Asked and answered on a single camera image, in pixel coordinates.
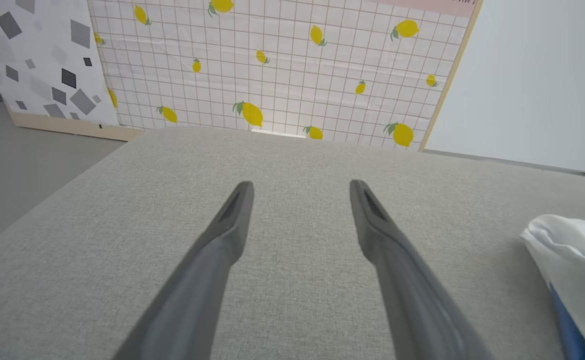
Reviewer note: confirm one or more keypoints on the lemon print grid panel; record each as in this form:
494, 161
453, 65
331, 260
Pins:
282, 70

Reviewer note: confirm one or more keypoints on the white and blue t-shirt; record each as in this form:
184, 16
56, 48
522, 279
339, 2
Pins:
577, 280

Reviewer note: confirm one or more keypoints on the grey diamond print panel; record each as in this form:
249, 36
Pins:
42, 60

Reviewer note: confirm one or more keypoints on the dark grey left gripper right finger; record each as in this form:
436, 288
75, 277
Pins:
407, 295

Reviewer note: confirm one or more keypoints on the plain white panel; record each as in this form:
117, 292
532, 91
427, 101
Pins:
537, 80

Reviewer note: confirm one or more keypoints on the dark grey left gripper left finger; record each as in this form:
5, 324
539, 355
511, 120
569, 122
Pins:
197, 290

